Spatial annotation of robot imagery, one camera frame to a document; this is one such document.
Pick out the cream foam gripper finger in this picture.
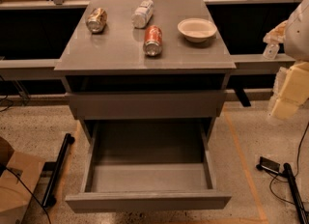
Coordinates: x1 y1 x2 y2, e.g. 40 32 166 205
270 99 298 120

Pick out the grey drawer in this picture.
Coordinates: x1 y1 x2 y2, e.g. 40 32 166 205
67 91 227 120
66 119 231 212

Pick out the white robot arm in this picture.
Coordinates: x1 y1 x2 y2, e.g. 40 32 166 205
270 0 309 120

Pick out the closed grey top drawer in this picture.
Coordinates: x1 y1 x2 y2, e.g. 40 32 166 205
67 91 227 120

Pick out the grey drawer cabinet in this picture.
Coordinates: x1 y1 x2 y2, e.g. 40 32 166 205
55 0 236 140

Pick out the clear sanitizer pump bottle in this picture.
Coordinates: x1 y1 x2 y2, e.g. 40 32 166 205
263 43 280 60

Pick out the black floor device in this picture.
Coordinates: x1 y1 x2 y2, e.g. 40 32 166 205
256 156 280 175

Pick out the black right floor bar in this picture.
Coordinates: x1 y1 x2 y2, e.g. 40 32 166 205
283 163 309 224

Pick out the black floor bar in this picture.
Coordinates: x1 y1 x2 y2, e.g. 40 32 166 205
42 133 75 208
283 163 309 224

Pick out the white paper bowl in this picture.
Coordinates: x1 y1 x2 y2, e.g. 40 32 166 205
178 18 217 42

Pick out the red soda can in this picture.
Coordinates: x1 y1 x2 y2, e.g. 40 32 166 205
143 25 162 57

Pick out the white soda can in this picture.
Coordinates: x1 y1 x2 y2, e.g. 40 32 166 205
131 0 154 29

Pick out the gold soda can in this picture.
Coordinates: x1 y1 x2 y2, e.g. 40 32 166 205
86 8 107 34

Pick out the black left floor bar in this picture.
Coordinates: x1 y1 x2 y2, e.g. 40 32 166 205
42 133 75 208

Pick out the cardboard box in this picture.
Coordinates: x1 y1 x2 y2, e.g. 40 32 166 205
0 137 45 224

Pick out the black floor cable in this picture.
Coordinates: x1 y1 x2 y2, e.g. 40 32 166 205
268 120 309 207

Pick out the black cable over box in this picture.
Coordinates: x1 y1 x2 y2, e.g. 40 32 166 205
0 163 52 224

